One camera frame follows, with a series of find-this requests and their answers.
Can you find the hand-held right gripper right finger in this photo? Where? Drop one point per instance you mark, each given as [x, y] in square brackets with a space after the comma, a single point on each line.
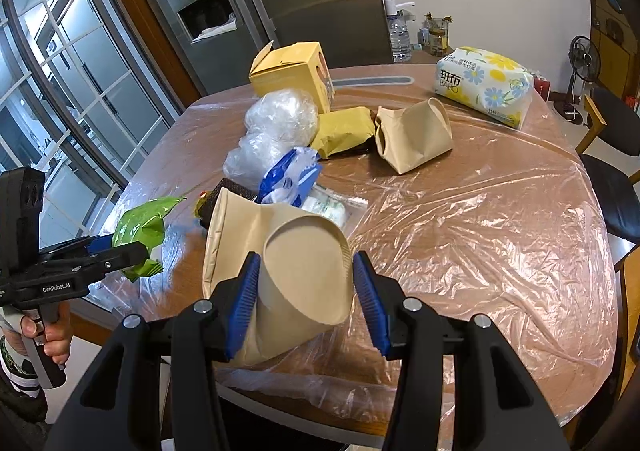
[372, 306]

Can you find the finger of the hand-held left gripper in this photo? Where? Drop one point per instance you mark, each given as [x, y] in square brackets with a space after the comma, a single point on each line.
[100, 243]
[125, 257]

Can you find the yellow cardboard box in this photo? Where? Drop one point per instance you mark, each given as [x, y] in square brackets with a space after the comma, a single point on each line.
[290, 76]

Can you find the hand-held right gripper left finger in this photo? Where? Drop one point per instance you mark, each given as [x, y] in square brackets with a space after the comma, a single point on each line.
[245, 303]

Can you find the wooden cabinet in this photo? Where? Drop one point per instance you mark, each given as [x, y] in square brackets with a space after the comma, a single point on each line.
[612, 36]

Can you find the water bottle with white pump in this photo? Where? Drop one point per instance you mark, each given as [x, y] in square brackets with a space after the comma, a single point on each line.
[399, 33]

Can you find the crushed brown paper cup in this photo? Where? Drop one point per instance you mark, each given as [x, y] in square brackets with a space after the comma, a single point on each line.
[300, 271]
[415, 141]

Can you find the sliding glass door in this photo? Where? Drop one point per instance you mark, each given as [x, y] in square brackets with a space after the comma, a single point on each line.
[75, 81]

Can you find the floral tissue pack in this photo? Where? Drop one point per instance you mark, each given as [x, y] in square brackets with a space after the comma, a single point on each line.
[485, 81]

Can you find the person's left hand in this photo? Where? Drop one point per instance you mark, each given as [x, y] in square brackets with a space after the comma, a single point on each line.
[55, 338]

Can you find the round table with plastic cover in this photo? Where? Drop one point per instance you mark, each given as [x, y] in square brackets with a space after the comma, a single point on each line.
[475, 231]

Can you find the black snack wrapper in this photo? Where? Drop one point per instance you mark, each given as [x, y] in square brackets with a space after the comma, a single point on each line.
[237, 187]

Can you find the green snack packet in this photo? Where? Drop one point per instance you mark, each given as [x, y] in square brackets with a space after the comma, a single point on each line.
[142, 228]

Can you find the clear packet with white contents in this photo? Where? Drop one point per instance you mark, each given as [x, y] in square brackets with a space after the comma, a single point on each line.
[330, 208]

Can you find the blue and white wrapper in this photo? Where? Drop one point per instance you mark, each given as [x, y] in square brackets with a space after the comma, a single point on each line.
[285, 176]

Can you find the yellow padded packet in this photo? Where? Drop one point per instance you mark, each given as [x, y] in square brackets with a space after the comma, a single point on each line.
[345, 131]

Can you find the black standing fan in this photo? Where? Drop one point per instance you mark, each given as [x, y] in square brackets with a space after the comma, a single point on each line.
[584, 56]

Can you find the small red box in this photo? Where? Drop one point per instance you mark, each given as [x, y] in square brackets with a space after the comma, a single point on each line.
[541, 87]

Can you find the clear plastic bag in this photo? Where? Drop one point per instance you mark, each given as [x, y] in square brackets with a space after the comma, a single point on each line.
[280, 116]

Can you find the glass jar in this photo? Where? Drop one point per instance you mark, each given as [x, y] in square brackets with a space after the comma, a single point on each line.
[438, 38]

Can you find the wooden chair with black seat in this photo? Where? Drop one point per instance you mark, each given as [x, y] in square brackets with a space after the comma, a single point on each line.
[617, 131]

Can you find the white cloth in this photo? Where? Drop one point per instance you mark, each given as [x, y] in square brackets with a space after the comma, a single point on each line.
[215, 28]

